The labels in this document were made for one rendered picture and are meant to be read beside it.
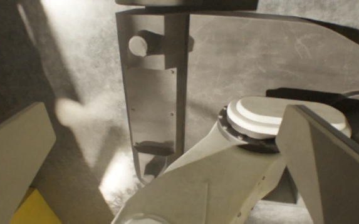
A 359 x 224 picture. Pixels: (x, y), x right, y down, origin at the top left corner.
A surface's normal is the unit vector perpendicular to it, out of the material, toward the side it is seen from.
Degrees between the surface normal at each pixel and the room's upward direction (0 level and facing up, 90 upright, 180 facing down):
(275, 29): 0
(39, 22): 0
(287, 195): 90
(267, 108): 90
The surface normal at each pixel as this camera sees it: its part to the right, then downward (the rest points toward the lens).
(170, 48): 0.56, 0.44
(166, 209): 0.10, -0.99
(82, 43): -0.18, 0.51
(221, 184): 0.02, -0.85
